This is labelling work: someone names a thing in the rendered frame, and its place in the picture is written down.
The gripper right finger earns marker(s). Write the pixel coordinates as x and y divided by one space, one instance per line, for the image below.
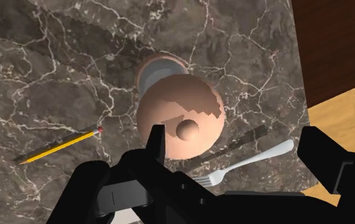
345 167

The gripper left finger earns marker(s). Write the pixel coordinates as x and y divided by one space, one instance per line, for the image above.
152 183

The white fork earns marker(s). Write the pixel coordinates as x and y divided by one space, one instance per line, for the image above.
242 163

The yellow pencil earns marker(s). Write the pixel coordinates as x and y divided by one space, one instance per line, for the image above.
59 145

